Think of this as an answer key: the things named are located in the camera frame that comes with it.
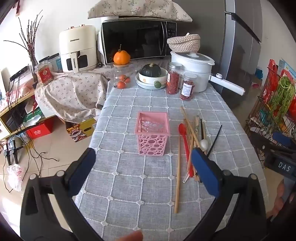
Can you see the white flower print bowl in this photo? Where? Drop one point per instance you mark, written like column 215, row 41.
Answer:
column 145, row 78

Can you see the red gift box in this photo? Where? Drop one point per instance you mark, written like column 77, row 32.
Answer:
column 39, row 131

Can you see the red bag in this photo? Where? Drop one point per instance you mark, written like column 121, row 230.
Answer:
column 272, row 78

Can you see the white shallow bowl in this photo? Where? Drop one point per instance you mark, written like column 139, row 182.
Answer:
column 143, row 85

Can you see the red plastic spoon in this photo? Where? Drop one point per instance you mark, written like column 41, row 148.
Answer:
column 185, row 143

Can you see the grey checkered tablecloth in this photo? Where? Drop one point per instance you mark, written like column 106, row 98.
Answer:
column 138, row 185

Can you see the person's left hand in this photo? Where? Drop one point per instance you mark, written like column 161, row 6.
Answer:
column 130, row 236

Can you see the person's right hand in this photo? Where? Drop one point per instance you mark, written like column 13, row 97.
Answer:
column 280, row 197

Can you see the jar of goji berries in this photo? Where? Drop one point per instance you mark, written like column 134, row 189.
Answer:
column 174, row 81

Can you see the white electric cooking pot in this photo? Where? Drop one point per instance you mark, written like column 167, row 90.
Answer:
column 198, row 67

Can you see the floral cloth cover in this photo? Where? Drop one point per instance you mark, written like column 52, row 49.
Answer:
column 138, row 9

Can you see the dark green squash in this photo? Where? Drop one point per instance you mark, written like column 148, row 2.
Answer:
column 151, row 69

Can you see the large orange with stem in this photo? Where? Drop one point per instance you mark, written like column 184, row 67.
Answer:
column 121, row 57

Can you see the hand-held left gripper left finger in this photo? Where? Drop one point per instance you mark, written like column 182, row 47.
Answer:
column 81, row 172

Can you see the dried bare branches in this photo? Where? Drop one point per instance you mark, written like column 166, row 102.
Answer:
column 31, row 39

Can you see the black microwave oven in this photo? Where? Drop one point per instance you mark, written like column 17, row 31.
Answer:
column 136, row 39

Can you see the black chopstick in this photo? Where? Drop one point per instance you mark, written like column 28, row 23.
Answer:
column 214, row 141
column 202, row 129

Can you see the grey refrigerator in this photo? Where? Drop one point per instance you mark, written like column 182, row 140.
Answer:
column 240, row 58

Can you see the cherry print draped cloth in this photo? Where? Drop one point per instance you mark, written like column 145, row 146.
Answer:
column 74, row 92

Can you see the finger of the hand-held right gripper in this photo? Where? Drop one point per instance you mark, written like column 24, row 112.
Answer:
column 281, row 140

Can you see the white plastic spoon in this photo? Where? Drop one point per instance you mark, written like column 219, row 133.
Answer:
column 204, row 144

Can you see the red label glass jar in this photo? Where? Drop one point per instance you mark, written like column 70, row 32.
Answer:
column 44, row 75

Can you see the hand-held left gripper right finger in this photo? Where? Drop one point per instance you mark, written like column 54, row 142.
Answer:
column 205, row 172

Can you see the small orange fruit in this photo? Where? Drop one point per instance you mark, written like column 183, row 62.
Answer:
column 127, row 80
column 120, row 85
column 122, row 77

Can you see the yellow printed cardboard box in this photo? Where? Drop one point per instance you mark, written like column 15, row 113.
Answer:
column 81, row 129

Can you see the glass jar with wooden lid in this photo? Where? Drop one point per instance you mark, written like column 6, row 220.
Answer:
column 115, row 74

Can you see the cream air fryer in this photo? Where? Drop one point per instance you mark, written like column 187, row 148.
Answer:
column 77, row 44

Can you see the small green fruit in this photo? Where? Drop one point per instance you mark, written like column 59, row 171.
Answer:
column 157, row 84

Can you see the patterned wooden chopstick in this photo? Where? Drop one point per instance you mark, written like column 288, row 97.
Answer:
column 197, row 126

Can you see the jar of red dates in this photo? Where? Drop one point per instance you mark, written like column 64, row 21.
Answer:
column 187, row 89

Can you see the green white plastic bag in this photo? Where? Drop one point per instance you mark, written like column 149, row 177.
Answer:
column 32, row 117

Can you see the wooden shelf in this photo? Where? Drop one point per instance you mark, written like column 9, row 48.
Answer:
column 13, row 104

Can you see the short wooden chopstick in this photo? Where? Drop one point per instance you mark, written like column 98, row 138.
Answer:
column 205, row 131

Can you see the pink perforated utensil basket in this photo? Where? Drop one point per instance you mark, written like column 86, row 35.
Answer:
column 151, row 132

